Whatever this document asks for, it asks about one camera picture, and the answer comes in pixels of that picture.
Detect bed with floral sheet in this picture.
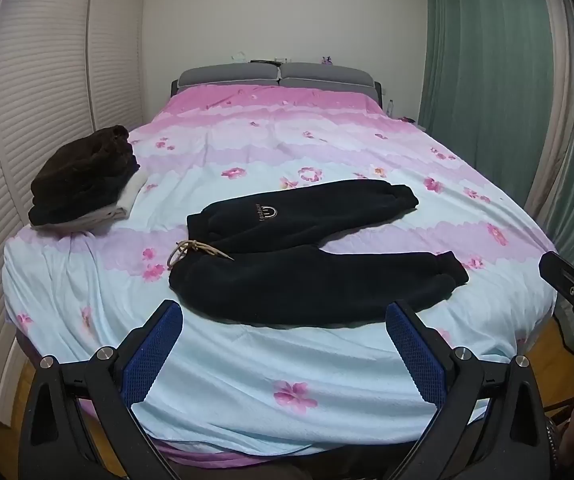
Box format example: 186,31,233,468
2,62,560,467

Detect white louvered wardrobe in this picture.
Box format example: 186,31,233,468
0,0,148,417

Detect green curtain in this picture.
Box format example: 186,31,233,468
418,0,574,261

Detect white folded cloth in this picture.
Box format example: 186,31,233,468
64,171,148,235

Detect grey headboard cushion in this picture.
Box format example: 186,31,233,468
279,62,374,92
178,64,282,90

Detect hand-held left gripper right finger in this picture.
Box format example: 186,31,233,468
384,300,554,480

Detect dark brown folded fleece garment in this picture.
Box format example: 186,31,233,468
28,125,141,227

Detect black fleece pants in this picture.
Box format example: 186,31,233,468
168,179,470,327

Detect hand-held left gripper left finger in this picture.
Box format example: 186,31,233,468
18,299,202,480

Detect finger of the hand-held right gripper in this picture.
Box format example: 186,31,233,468
539,251,574,322

